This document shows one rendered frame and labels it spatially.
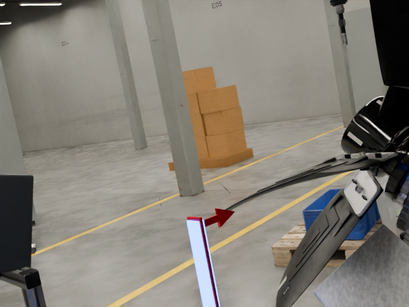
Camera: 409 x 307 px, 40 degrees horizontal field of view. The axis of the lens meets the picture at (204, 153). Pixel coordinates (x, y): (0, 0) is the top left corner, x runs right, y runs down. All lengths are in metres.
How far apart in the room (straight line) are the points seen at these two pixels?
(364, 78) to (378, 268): 7.61
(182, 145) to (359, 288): 6.18
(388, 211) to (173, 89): 3.81
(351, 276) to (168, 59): 6.20
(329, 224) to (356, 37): 7.47
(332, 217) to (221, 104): 7.99
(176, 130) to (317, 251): 6.04
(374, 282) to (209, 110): 8.23
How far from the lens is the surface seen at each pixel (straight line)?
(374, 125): 0.96
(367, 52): 8.41
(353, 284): 0.89
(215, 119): 9.04
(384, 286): 0.89
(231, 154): 9.05
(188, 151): 7.03
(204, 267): 0.68
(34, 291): 1.16
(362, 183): 1.03
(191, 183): 7.05
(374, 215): 4.22
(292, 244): 4.02
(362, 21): 8.42
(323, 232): 1.05
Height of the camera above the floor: 1.34
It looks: 7 degrees down
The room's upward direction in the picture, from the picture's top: 11 degrees counter-clockwise
